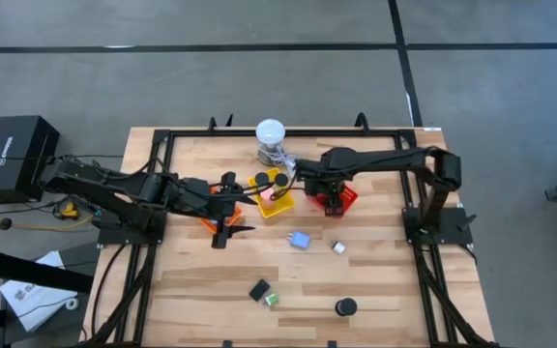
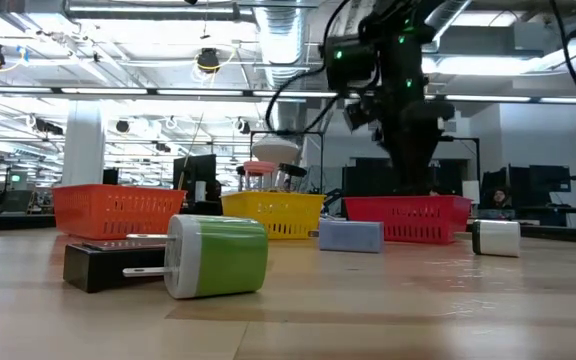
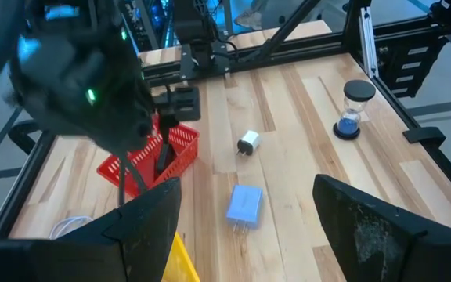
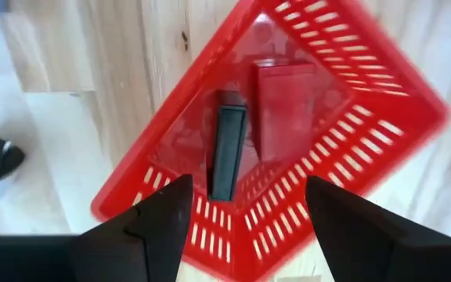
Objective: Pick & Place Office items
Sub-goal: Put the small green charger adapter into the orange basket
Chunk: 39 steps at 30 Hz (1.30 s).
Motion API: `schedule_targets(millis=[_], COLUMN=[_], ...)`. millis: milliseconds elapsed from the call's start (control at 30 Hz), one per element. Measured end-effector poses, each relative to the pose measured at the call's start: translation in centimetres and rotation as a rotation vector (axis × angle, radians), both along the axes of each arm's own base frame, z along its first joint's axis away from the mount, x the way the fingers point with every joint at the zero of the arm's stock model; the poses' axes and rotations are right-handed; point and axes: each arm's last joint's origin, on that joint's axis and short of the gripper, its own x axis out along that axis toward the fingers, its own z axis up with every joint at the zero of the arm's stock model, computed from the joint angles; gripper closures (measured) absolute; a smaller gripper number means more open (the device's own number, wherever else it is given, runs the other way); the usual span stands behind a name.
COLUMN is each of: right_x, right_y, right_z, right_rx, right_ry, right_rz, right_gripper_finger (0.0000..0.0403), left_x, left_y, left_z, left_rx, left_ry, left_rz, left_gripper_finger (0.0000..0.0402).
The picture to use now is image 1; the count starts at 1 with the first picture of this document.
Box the black desk bar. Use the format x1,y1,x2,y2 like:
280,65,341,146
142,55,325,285
0,246,95,294

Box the black cardboard box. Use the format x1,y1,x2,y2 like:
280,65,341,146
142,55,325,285
0,114,61,204

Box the light blue wall charger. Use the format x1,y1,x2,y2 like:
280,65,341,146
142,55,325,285
286,230,312,251

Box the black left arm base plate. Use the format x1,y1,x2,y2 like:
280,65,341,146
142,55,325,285
97,205,168,247

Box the small black flat box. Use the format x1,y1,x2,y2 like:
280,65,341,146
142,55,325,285
248,278,272,302

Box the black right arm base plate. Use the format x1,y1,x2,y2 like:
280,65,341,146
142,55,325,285
402,206,474,247

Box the white paper sheets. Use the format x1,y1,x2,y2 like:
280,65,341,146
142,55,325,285
0,249,79,334

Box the orange plastic basket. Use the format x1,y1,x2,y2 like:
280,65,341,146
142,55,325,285
199,186,244,236

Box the white dome lamp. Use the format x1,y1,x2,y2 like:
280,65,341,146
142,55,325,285
254,118,287,166

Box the yellow cable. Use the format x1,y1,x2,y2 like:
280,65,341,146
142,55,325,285
10,215,95,232

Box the red plastic basket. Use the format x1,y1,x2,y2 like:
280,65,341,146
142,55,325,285
306,178,360,218

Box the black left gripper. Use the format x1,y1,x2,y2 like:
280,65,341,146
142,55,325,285
174,170,259,251

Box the yellow plastic basket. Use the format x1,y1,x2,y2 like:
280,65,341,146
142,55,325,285
247,166,297,219

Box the black metal table frame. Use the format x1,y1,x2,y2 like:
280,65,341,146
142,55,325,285
79,126,500,348

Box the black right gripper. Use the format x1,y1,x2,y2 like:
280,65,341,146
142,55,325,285
295,159,355,218

